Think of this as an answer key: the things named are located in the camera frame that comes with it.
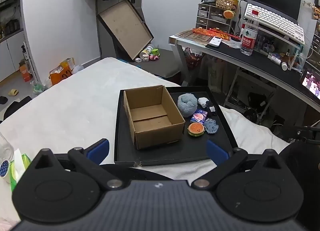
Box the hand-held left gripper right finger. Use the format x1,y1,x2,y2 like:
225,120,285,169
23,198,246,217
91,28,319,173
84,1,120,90
191,140,284,191

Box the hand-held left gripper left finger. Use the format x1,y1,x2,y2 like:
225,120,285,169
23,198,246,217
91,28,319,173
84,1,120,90
31,138,123,190

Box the black tray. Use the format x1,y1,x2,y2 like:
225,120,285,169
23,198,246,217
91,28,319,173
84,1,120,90
114,86,238,167

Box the blue-grey plush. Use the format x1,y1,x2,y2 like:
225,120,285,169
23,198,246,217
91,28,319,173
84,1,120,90
204,118,219,135

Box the burger squishy toy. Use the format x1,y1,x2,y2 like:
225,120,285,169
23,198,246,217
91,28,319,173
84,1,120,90
188,122,205,137

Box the blue tissue packet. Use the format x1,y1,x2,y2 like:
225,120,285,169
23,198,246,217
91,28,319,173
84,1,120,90
190,110,208,125

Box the small black white toy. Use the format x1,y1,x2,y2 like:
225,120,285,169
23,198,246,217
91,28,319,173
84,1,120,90
205,101,217,117

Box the blue fluffy plush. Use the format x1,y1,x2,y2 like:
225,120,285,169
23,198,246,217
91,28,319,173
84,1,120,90
177,93,200,118

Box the brown cardboard box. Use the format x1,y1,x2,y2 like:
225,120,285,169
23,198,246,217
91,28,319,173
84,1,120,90
123,85,186,150

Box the white bed blanket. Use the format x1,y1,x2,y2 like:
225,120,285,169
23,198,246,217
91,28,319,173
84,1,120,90
0,57,290,221

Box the beige tote bag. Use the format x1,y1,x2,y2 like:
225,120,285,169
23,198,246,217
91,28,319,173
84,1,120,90
207,57,235,92

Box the green tissue pack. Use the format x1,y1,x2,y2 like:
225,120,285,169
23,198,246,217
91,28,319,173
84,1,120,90
10,149,32,193

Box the orange paper bag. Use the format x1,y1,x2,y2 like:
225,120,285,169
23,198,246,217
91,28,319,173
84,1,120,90
49,58,75,86

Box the dark cloth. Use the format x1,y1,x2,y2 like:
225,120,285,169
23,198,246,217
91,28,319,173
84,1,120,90
4,96,33,121

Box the clear plastic bottle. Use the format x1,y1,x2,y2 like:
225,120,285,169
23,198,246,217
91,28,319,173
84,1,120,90
0,132,15,179

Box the red basket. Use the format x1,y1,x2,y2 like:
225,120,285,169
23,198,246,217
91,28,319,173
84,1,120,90
184,48,203,69

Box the black curved desk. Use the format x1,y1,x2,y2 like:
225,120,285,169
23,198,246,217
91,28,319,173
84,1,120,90
169,29,320,106

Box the dark grey bench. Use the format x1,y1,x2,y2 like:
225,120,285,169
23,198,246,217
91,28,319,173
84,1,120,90
132,48,183,79

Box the orange carton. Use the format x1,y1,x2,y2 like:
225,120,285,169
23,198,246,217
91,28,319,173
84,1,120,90
19,63,33,82

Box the white round can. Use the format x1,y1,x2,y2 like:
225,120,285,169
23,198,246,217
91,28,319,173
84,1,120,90
139,44,155,59

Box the white power bank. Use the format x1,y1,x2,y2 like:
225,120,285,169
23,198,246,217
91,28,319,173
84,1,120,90
209,36,223,47

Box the lit phone screen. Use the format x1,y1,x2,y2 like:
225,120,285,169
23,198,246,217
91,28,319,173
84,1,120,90
300,69,320,100

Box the long red printed packet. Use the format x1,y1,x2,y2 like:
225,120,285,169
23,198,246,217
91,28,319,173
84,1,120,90
192,28,242,41

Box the red label water bottle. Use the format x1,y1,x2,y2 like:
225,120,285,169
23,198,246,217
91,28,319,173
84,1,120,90
240,10,260,56

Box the black cardboard box lid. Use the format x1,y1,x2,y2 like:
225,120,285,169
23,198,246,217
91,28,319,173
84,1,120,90
96,0,154,62

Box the white cabinet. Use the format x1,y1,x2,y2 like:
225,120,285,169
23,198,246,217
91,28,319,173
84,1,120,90
0,0,25,81

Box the grey drawer organizer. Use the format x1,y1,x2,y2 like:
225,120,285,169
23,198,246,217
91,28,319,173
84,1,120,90
195,3,233,32

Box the white keyboard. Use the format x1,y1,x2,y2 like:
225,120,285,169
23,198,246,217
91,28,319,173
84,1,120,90
244,3,305,43

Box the woven basket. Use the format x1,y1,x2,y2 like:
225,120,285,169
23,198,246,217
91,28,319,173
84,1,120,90
215,0,238,11

